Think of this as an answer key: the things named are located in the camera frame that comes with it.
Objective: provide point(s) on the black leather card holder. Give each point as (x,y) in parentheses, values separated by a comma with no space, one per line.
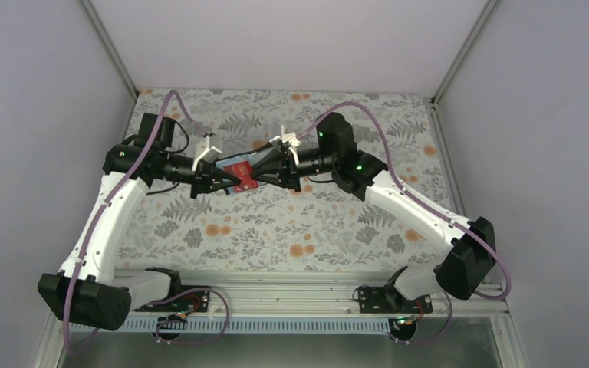
(263,156)

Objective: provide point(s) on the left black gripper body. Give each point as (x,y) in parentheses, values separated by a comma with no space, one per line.
(200,178)

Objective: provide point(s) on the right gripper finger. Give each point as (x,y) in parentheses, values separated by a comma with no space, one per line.
(272,166)
(270,177)

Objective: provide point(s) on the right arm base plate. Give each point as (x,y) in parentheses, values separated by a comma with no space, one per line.
(388,300)

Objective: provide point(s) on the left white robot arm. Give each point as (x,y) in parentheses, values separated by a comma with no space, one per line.
(83,290)

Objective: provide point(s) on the aluminium rail frame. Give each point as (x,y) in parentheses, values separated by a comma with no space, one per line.
(317,294)

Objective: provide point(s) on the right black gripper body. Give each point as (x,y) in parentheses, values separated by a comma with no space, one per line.
(288,169)

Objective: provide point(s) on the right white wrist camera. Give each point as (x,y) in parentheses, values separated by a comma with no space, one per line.
(286,143)

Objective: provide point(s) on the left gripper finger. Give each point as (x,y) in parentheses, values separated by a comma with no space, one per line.
(219,187)
(221,178)

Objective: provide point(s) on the floral table mat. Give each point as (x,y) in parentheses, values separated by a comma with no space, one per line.
(320,228)

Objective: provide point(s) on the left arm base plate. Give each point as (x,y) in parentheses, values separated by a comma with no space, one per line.
(187,302)

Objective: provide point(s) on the white slotted cable duct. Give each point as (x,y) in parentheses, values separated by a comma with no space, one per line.
(282,325)

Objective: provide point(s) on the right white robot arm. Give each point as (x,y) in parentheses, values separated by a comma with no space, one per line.
(463,245)

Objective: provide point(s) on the red credit card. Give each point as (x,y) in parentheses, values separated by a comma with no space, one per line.
(241,169)

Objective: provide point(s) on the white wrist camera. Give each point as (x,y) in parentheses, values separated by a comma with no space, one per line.
(286,143)
(207,150)

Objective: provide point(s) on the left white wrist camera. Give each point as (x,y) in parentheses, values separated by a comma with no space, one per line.
(207,150)

